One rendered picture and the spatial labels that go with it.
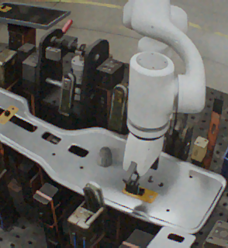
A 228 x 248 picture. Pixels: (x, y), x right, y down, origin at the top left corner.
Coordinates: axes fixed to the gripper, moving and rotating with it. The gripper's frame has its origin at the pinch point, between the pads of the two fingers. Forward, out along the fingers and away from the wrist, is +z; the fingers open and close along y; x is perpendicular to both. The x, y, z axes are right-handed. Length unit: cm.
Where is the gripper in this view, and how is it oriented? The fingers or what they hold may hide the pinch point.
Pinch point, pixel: (142, 177)
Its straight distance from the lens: 110.7
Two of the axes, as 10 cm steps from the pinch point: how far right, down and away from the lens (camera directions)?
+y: -5.0, 5.7, -6.5
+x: 8.6, 3.5, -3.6
